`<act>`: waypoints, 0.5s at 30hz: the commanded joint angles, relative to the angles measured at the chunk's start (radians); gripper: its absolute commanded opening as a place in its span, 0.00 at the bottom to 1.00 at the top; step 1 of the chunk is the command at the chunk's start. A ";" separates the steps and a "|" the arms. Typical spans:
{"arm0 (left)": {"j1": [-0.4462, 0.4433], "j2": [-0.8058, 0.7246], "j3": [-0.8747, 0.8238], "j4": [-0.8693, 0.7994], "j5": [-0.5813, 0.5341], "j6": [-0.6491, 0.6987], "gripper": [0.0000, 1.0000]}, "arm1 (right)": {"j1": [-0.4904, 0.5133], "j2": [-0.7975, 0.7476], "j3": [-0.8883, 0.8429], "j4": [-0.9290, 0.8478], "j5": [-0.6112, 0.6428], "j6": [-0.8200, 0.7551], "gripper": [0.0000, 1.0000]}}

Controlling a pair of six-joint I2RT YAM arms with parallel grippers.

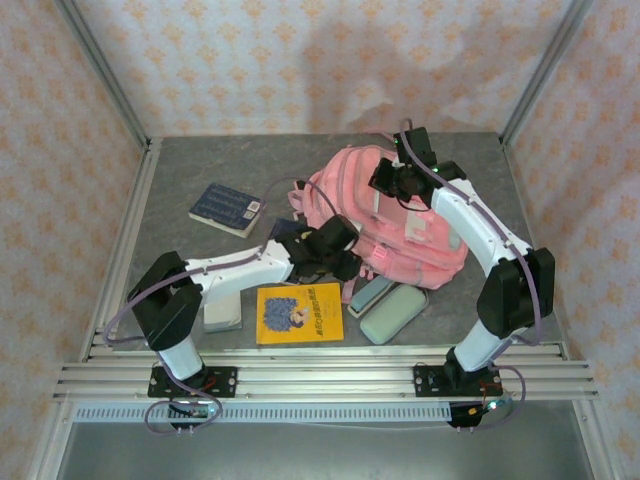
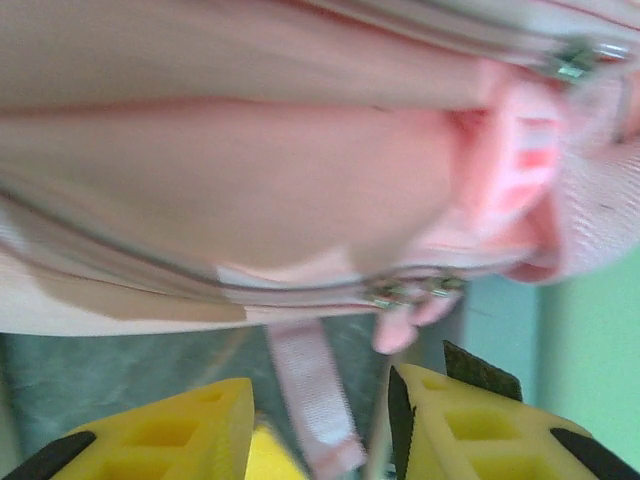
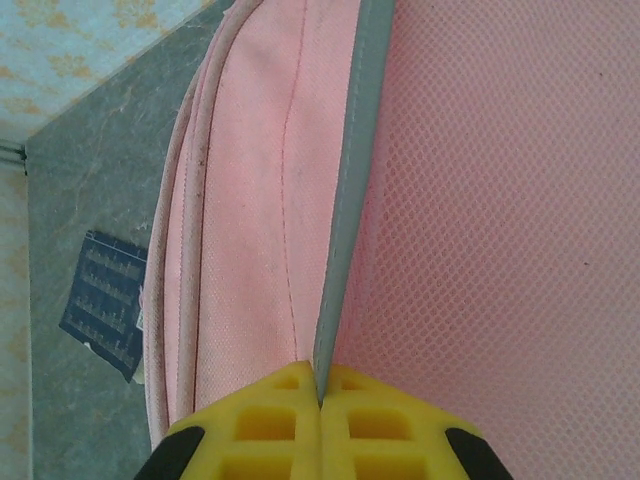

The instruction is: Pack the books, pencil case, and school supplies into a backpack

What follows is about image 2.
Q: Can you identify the pink backpack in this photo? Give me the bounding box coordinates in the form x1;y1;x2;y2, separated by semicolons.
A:
0;0;640;474

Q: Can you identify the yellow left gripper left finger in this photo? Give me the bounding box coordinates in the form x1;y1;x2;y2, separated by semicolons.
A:
0;377;307;480

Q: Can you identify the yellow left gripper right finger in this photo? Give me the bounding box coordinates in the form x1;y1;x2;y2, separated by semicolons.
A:
387;339;640;480

